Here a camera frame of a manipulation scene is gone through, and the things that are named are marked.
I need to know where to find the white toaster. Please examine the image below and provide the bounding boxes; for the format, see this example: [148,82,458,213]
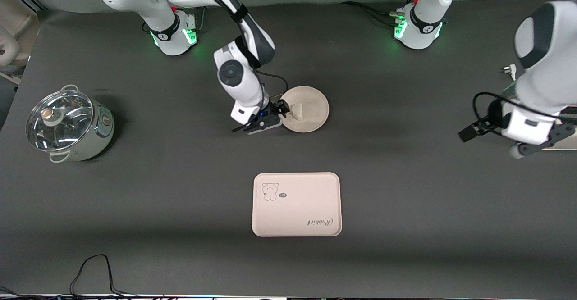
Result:
[539,105,577,151]

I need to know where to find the glass pot lid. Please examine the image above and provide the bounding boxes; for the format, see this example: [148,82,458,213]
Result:
[26,90,94,152]

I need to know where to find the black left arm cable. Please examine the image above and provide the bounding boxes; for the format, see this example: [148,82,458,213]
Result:
[472,92,564,125]

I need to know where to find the round beige plate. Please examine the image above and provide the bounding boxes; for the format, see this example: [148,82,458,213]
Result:
[280,86,330,133]

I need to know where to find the beige background object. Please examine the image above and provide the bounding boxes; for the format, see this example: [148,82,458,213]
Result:
[0,0,41,84]

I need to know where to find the black left base cables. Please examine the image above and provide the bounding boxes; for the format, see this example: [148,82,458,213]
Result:
[340,0,422,28]

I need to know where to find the pink rabbit print tray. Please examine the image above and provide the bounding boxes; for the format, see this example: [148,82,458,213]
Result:
[252,173,342,237]

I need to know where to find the black cable loop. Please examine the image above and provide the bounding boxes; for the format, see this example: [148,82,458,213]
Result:
[70,254,136,297]

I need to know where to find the pale green electric pot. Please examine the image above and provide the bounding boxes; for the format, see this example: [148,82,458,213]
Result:
[26,84,115,163]

